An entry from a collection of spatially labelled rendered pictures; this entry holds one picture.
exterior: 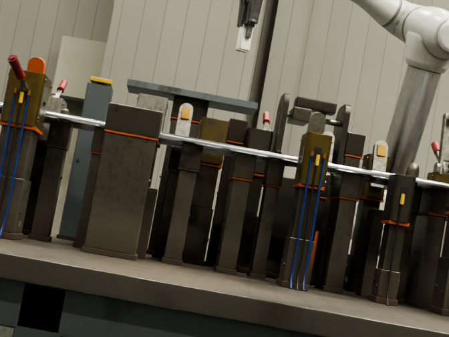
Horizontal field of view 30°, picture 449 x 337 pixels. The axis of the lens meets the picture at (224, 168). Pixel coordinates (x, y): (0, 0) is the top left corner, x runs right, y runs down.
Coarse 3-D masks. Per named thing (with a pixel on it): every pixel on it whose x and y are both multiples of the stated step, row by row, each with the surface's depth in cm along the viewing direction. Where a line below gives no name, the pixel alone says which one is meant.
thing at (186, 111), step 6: (180, 108) 219; (186, 108) 218; (192, 108) 219; (180, 114) 218; (186, 114) 218; (180, 120) 218; (186, 120) 218; (180, 126) 217; (186, 126) 218; (180, 132) 217; (186, 132) 217
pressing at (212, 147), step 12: (0, 108) 208; (48, 120) 212; (72, 120) 204; (84, 120) 194; (96, 120) 196; (168, 144) 214; (180, 144) 214; (204, 144) 207; (216, 144) 196; (228, 144) 198; (264, 156) 211; (276, 156) 197; (288, 156) 197; (336, 168) 206; (348, 168) 198; (360, 168) 199; (372, 180) 218; (384, 180) 216; (420, 180) 196
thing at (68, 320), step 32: (0, 288) 137; (32, 288) 136; (0, 320) 136; (32, 320) 136; (64, 320) 136; (96, 320) 136; (128, 320) 135; (160, 320) 135; (192, 320) 135; (224, 320) 135
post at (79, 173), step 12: (96, 84) 234; (96, 96) 234; (108, 96) 234; (84, 108) 233; (96, 108) 234; (84, 132) 233; (84, 144) 233; (84, 156) 233; (72, 168) 232; (84, 168) 232; (72, 180) 232; (84, 180) 232; (72, 192) 232; (84, 192) 232; (72, 204) 232; (72, 216) 231; (60, 228) 231; (72, 228) 231; (72, 240) 231
